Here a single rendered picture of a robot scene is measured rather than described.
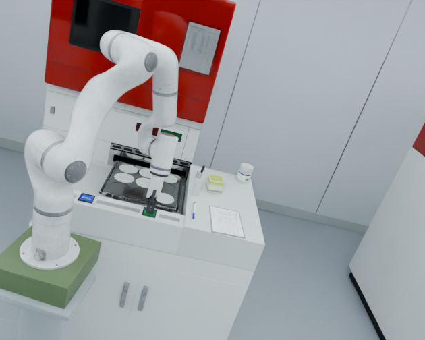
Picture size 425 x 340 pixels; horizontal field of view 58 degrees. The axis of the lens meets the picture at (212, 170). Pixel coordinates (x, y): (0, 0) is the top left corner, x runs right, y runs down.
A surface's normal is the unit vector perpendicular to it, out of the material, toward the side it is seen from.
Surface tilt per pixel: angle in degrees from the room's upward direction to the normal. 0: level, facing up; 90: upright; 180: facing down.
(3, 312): 0
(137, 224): 90
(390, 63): 90
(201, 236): 90
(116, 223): 90
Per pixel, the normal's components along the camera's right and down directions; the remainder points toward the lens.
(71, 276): 0.24, -0.88
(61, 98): 0.00, 0.42
